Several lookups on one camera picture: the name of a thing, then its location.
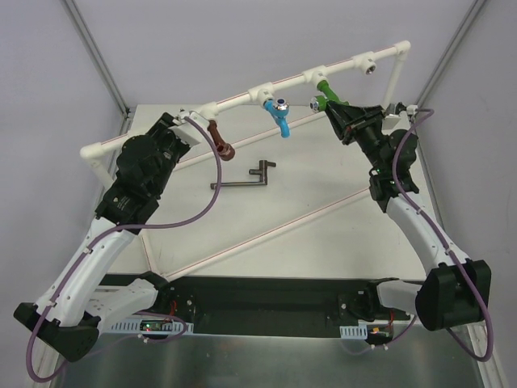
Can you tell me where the green plastic water faucet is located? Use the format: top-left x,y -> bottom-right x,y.
309,80 -> 349,113

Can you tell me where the white PVC pipe frame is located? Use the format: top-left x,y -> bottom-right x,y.
79,40 -> 412,282

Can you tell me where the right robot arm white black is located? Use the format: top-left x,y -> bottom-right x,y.
325,101 -> 491,331

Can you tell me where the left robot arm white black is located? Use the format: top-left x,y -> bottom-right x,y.
14,113 -> 190,362

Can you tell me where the brown plastic water faucet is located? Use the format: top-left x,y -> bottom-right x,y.
207,120 -> 235,162

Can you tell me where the blue plastic water faucet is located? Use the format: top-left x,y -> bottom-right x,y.
263,98 -> 290,138

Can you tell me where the grey metal long-spout faucet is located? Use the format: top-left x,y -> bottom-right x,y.
209,158 -> 276,192

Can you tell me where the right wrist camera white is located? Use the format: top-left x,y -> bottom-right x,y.
382,103 -> 418,132

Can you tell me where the aluminium enclosure frame post left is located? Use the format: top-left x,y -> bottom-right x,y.
60,0 -> 131,118

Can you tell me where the aluminium enclosure frame post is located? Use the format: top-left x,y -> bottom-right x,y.
60,0 -> 131,118
415,0 -> 490,108

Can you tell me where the aluminium enclosure frame post right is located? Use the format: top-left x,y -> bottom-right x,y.
415,0 -> 490,108

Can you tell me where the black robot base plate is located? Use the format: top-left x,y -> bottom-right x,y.
76,271 -> 419,339

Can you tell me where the left white cable duct board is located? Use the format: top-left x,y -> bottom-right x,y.
106,318 -> 194,335

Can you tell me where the white cable duct board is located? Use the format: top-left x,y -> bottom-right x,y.
106,318 -> 194,335
339,323 -> 393,340

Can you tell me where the right white cable duct board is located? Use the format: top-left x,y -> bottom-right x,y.
339,323 -> 393,340

